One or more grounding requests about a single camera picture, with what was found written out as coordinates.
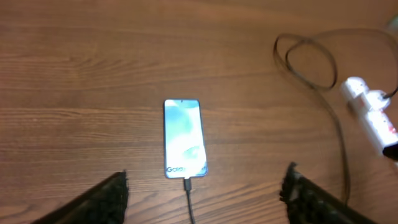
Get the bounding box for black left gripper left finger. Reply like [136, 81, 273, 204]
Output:
[33, 171, 129, 224]

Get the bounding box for white power strip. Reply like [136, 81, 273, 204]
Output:
[341, 77, 397, 155]

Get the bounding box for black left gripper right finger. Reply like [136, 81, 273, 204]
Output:
[279, 162, 376, 224]

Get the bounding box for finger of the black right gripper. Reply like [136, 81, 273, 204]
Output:
[382, 144, 398, 161]

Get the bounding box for white charger adapter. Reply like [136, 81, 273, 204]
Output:
[358, 90, 391, 112]

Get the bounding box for blue smartphone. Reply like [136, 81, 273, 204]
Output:
[164, 99, 208, 179]

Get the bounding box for black charging cable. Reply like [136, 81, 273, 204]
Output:
[183, 28, 398, 224]

